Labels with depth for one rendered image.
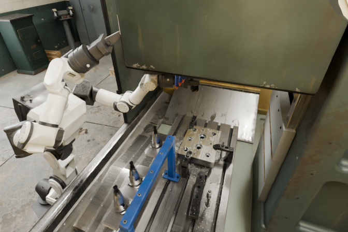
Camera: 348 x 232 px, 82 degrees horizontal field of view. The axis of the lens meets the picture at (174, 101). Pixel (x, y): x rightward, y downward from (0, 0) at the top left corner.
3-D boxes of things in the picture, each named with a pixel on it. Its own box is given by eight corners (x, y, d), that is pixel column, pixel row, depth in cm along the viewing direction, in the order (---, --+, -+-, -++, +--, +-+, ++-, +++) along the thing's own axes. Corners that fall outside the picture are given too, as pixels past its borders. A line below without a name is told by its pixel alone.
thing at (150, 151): (143, 155, 96) (142, 154, 95) (147, 147, 100) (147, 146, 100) (156, 158, 94) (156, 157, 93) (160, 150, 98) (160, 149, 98)
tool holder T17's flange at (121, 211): (121, 218, 72) (120, 215, 71) (109, 209, 75) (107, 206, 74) (132, 203, 77) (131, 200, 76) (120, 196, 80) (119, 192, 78)
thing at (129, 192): (117, 196, 79) (116, 194, 78) (124, 184, 83) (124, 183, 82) (132, 201, 77) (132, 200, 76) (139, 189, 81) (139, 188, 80)
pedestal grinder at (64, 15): (68, 54, 551) (53, 9, 487) (62, 51, 573) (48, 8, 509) (84, 50, 578) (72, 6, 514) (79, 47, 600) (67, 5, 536)
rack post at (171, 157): (162, 177, 120) (159, 142, 104) (165, 170, 125) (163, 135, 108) (178, 183, 117) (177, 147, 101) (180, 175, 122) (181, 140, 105)
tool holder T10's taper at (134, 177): (138, 184, 81) (136, 173, 77) (127, 183, 82) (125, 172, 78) (141, 174, 85) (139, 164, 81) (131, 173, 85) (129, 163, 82)
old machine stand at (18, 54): (34, 75, 444) (9, 19, 379) (16, 73, 456) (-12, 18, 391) (53, 65, 490) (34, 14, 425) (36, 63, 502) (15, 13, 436)
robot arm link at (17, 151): (20, 158, 85) (13, 154, 94) (43, 148, 92) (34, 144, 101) (9, 133, 83) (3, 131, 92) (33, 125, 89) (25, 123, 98)
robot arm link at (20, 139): (17, 155, 67) (4, 147, 81) (58, 158, 76) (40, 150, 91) (29, 121, 69) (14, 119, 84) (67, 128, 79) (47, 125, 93)
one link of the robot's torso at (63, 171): (48, 185, 155) (37, 149, 126) (65, 167, 168) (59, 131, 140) (64, 194, 153) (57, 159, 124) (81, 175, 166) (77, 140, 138)
